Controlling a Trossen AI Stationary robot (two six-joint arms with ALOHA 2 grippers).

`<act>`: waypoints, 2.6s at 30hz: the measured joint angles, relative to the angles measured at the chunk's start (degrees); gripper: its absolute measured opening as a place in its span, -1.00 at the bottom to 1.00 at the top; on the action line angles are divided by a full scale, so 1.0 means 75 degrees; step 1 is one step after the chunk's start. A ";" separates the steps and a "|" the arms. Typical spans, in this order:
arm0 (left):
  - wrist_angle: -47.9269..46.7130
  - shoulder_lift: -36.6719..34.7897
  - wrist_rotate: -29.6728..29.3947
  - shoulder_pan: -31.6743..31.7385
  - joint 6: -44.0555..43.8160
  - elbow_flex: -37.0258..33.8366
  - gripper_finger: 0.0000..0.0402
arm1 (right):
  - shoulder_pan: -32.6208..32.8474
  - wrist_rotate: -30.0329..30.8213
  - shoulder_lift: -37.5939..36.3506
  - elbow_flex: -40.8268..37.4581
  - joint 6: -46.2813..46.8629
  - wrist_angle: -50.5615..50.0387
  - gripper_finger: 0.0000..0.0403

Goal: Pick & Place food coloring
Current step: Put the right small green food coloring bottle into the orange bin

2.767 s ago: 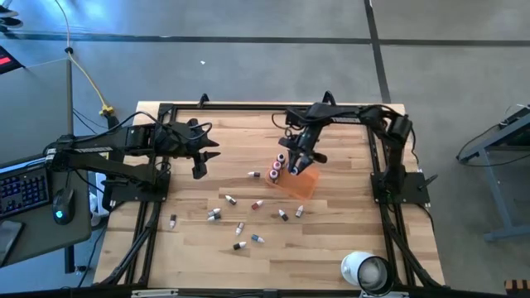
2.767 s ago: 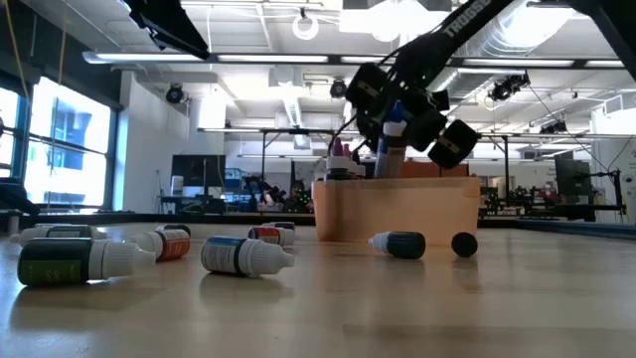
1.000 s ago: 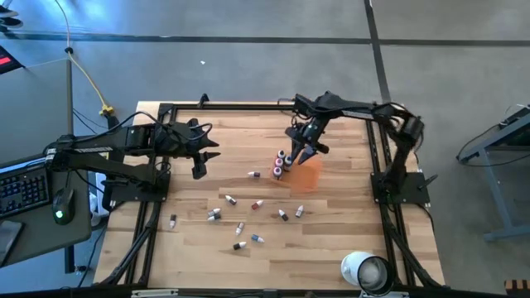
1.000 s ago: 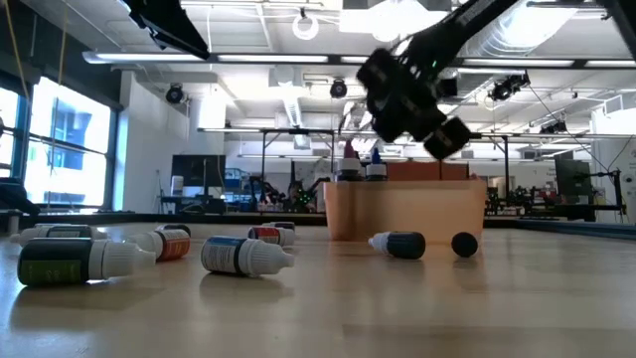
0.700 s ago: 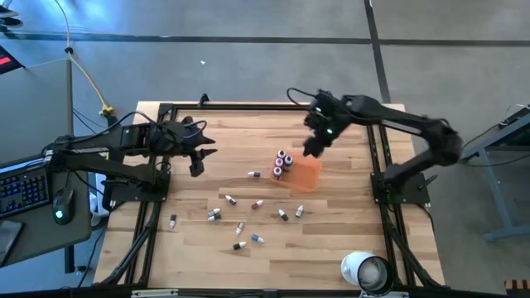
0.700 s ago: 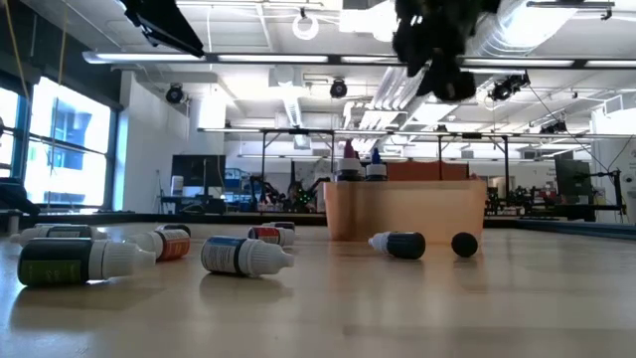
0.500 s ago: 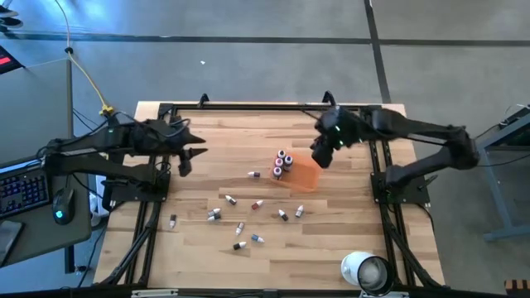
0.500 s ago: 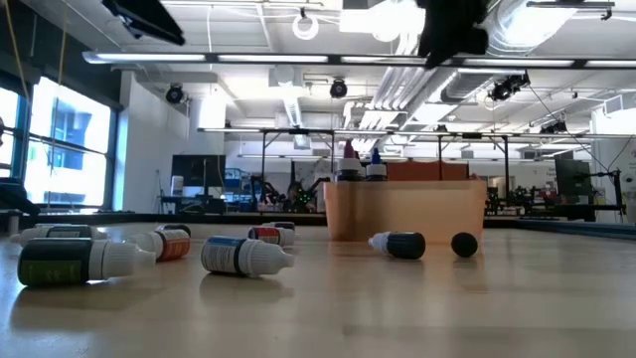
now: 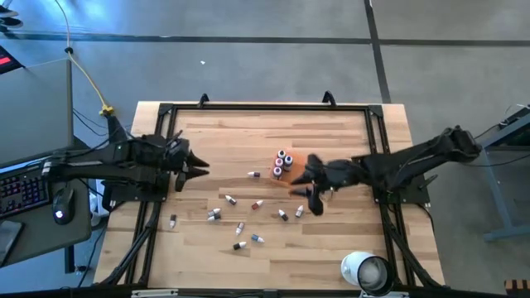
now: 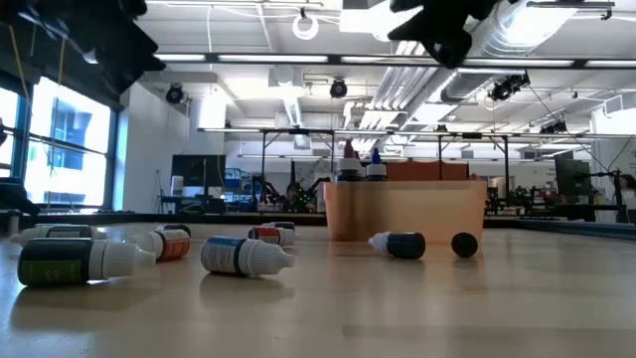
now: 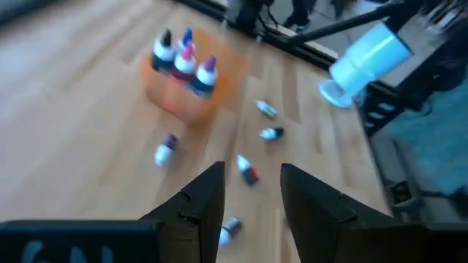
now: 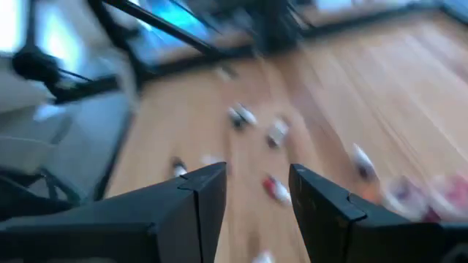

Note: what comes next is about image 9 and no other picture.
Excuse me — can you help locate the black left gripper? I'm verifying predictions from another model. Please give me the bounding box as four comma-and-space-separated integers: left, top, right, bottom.
165, 138, 210, 192

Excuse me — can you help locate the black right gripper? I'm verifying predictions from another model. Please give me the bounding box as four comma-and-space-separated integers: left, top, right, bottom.
288, 155, 365, 217

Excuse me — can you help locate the orange translucent plastic bin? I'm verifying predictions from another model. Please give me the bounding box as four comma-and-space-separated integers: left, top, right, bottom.
269, 149, 311, 188

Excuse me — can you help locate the white cylindrical device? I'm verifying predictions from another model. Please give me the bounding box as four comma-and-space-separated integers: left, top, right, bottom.
340, 251, 397, 297

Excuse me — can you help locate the black computer mouse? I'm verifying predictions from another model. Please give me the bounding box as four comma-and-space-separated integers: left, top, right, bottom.
51, 186, 76, 226

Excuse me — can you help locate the dark grey side desk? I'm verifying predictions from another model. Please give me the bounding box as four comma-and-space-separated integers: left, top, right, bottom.
0, 136, 93, 268

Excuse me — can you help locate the grey computer monitor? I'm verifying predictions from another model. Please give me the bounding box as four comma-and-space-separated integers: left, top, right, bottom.
0, 58, 75, 166

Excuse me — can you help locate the backlit computer keyboard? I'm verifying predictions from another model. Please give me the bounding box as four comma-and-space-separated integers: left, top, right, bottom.
0, 165, 53, 219

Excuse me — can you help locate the dark grey pad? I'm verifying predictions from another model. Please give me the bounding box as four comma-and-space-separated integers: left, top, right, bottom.
0, 219, 24, 267

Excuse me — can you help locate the blue-grey metal cart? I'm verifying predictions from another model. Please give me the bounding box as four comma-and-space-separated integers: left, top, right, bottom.
479, 105, 530, 243

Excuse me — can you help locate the black device red stripe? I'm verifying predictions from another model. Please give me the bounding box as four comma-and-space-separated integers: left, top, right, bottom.
0, 44, 25, 75

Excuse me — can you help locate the brown striped object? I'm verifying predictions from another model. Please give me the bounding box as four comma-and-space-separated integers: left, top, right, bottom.
503, 279, 530, 297

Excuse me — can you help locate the black aluminium table frame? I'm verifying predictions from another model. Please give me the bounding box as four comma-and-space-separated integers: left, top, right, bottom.
93, 90, 446, 291

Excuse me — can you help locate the yellow cable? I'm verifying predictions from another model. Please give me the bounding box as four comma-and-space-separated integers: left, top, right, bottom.
53, 0, 115, 117

